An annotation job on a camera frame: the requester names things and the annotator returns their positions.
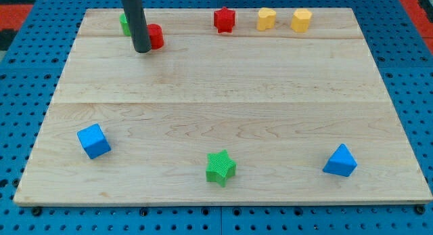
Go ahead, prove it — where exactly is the green star block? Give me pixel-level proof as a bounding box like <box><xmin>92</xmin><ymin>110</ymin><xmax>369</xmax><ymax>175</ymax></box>
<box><xmin>206</xmin><ymin>150</ymin><xmax>237</xmax><ymax>188</ymax></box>

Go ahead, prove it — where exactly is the red cylinder block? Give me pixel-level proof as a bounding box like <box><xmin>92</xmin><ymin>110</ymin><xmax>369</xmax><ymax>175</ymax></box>
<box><xmin>147</xmin><ymin>24</ymin><xmax>164</xmax><ymax>49</ymax></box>

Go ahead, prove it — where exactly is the green cylinder block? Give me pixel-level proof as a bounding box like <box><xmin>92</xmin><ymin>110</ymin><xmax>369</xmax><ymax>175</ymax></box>
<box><xmin>119</xmin><ymin>13</ymin><xmax>131</xmax><ymax>37</ymax></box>

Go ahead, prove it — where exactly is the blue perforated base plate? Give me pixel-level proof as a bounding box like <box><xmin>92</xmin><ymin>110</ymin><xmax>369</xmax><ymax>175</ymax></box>
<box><xmin>1</xmin><ymin>0</ymin><xmax>432</xmax><ymax>234</ymax></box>

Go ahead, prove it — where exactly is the light wooden board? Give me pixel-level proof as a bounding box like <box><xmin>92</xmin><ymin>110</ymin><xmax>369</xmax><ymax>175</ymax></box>
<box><xmin>14</xmin><ymin>8</ymin><xmax>432</xmax><ymax>207</ymax></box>

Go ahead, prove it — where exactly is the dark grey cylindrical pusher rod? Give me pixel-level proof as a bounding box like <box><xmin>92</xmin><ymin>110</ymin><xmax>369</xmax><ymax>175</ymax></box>
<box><xmin>121</xmin><ymin>0</ymin><xmax>152</xmax><ymax>53</ymax></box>

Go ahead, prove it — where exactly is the blue cube block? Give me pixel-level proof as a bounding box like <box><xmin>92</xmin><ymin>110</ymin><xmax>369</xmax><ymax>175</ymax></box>
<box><xmin>77</xmin><ymin>123</ymin><xmax>111</xmax><ymax>159</ymax></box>

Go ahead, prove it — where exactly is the red star block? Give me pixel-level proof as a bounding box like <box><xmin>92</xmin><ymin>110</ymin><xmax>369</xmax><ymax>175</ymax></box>
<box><xmin>213</xmin><ymin>7</ymin><xmax>236</xmax><ymax>33</ymax></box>

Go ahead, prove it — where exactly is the yellow heart block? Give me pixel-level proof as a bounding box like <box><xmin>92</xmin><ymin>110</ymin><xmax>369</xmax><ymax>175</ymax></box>
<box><xmin>256</xmin><ymin>7</ymin><xmax>277</xmax><ymax>31</ymax></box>

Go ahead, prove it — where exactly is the yellow hexagon block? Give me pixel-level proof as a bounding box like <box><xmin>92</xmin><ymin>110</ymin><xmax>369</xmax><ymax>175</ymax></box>
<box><xmin>290</xmin><ymin>8</ymin><xmax>313</xmax><ymax>33</ymax></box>

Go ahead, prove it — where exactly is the blue triangle block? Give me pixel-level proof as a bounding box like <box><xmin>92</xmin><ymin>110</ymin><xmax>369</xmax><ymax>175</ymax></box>
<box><xmin>322</xmin><ymin>144</ymin><xmax>358</xmax><ymax>177</ymax></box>

